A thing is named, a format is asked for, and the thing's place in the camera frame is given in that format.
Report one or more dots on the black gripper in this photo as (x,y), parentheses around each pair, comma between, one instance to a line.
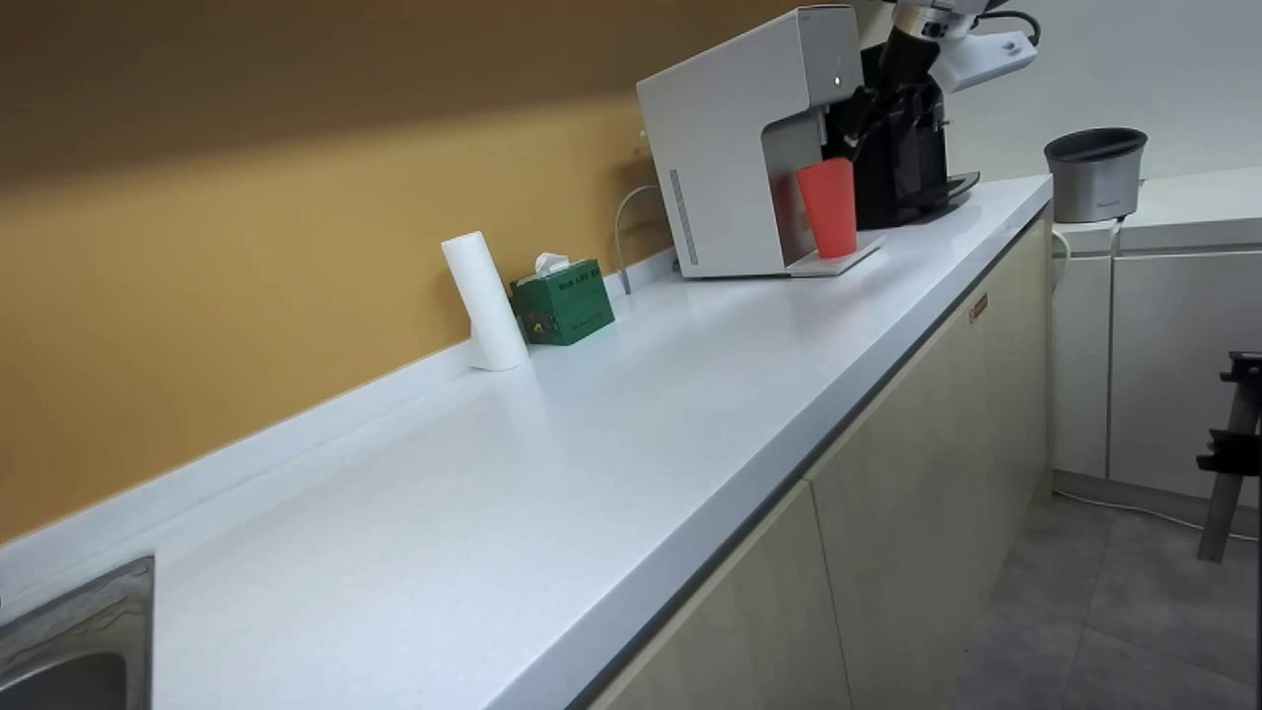
(905,72)

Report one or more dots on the orange plastic cup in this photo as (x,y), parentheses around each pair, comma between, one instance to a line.
(829,210)

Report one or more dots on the black countertop oven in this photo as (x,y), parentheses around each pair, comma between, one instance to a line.
(921,179)

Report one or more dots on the silver water dispenser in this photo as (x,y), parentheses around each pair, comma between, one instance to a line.
(721,145)

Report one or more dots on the grey bucket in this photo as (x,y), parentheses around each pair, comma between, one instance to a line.
(1095,179)

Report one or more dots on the green tissue box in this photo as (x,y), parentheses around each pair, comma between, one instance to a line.
(565,305)

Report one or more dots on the beige cabinet door with sticker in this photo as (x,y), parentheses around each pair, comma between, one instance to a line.
(949,446)

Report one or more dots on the white paper roll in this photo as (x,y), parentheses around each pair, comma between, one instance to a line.
(482,301)

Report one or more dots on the white side cabinet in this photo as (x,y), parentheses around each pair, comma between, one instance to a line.
(1185,356)

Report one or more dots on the black tripod stand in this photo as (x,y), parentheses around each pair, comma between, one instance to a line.
(1237,446)

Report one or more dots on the stainless steel sink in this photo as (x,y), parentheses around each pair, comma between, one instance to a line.
(64,652)

